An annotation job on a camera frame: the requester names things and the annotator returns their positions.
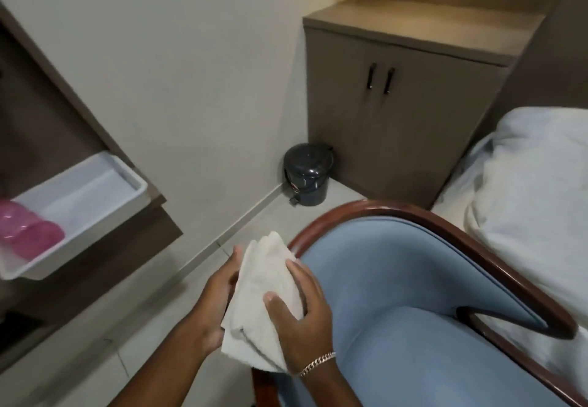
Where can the person's right hand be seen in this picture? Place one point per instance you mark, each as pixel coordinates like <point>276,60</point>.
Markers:
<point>305,324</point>

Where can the person's left hand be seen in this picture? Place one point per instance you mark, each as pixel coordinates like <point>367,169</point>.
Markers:
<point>212,301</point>

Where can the person's right thumb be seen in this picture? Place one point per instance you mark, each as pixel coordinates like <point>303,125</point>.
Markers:
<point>281,311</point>

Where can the person's left thumb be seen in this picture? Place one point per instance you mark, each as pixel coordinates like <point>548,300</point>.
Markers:
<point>232,269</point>

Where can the white towel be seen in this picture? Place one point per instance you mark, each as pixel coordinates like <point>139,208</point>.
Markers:
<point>262,301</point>

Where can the person's left forearm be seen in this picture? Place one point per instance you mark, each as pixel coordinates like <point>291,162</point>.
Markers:
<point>158,367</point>

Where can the person's right forearm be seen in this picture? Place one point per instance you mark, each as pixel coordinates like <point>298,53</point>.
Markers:
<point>324,386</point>

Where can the dark grey pedal bin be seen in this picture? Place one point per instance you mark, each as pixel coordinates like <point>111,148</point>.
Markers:
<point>307,173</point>

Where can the white plastic tray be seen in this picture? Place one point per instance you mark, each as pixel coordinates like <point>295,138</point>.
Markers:
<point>78,213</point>

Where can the brown wooden shelf unit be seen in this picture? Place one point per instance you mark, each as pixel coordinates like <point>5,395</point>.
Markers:
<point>69,154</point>

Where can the grey-brown two-door cabinet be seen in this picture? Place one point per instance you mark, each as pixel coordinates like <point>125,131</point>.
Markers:
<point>404,98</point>

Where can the white bed duvet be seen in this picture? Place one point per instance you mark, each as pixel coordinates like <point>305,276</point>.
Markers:
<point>528,209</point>

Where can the blue armchair with wooden frame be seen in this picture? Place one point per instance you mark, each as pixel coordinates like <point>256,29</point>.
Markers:
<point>413,310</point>

